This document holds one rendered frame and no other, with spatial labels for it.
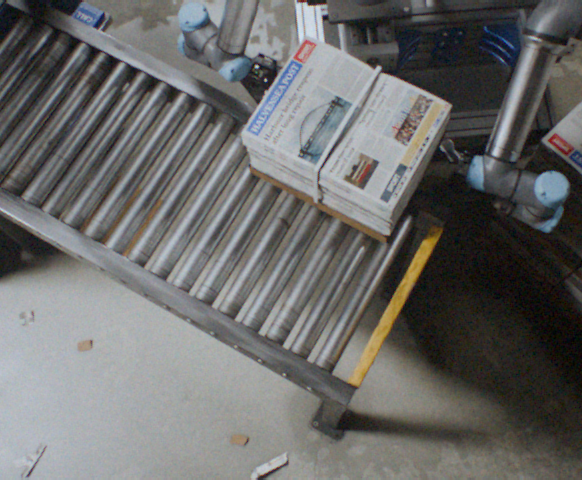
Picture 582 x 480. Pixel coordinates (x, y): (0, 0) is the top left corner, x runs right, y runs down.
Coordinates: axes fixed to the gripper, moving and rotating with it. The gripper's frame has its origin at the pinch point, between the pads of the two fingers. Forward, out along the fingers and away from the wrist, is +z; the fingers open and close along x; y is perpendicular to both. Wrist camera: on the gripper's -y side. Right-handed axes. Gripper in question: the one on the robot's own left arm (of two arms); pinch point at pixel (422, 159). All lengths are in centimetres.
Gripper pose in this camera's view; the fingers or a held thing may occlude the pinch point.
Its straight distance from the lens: 183.1
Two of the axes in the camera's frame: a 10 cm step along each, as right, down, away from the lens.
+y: -0.4, -3.1, -9.5
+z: -8.7, -4.6, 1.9
